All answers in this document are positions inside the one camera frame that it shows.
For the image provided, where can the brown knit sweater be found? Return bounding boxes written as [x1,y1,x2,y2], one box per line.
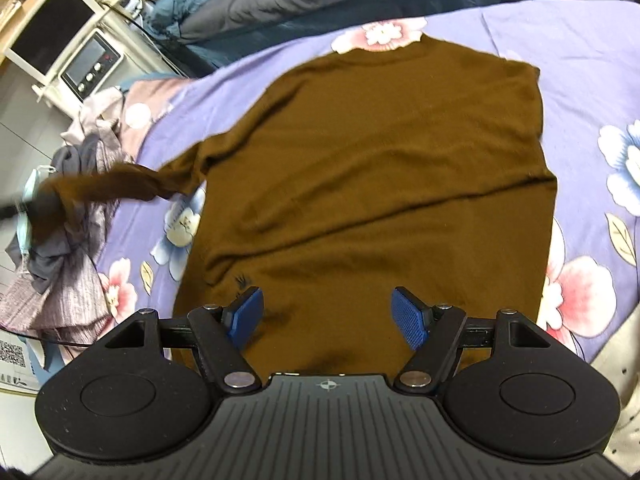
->
[58,37,556,377]

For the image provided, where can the light blue face mask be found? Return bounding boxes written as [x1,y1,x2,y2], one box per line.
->
[14,164,57,261]

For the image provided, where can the dark grey garment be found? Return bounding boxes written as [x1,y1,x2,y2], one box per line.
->
[27,133,104,294]

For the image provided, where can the striped mauve garment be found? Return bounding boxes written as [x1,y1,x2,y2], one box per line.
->
[1,88,128,344]

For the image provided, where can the pink polka dot pillow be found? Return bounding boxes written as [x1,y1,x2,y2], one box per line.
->
[119,75,192,160]

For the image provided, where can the white monitor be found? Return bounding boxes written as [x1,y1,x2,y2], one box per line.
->
[1,0,101,84]

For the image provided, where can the white appliance with knobs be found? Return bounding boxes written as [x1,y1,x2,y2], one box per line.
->
[32,8,174,115]

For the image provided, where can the cream dotted garment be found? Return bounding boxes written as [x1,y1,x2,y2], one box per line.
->
[592,307,640,474]

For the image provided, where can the purple floral bed sheet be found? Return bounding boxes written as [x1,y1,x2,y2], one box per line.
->
[92,0,640,365]

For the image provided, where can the black cable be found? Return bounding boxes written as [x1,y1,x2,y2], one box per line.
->
[112,0,202,79]

